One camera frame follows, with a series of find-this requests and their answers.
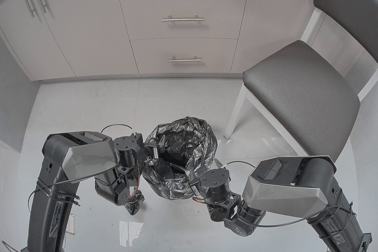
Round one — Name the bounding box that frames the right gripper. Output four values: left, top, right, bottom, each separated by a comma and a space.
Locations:
185, 158, 223, 199

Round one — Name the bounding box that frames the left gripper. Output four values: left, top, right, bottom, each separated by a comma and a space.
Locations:
143, 135, 167, 161

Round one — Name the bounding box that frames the black plastic bag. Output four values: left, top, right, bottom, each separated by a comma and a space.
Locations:
141, 116, 218, 200

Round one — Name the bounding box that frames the black plastic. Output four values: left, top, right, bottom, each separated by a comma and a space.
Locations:
124, 190, 146, 216

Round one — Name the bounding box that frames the grey and white chair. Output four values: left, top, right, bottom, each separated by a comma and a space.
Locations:
223, 0, 378, 170

